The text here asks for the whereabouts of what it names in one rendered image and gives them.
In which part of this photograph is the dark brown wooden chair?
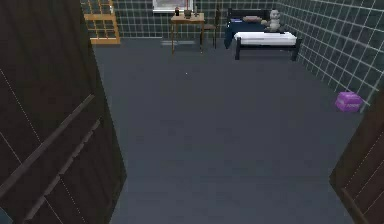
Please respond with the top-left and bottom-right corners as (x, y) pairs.
(203, 3), (222, 50)

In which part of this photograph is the brown wooden table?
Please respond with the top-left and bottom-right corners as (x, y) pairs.
(170, 12), (206, 55)

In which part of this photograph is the black bed white mattress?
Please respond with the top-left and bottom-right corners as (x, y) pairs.
(223, 7), (304, 62)

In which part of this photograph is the white framed window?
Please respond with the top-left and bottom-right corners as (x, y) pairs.
(152, 0), (195, 14)

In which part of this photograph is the brown pillow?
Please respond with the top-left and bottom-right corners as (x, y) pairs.
(242, 15), (263, 24)

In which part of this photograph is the grey teddy bear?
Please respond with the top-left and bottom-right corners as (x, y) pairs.
(260, 8), (286, 34)

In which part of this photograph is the dark brown wooden cupboard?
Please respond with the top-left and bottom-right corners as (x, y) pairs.
(0, 0), (128, 224)

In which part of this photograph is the purple box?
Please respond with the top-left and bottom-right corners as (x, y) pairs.
(334, 91), (364, 113)

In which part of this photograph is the dark brown wooden door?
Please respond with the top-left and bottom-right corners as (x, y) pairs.
(328, 87), (384, 224)

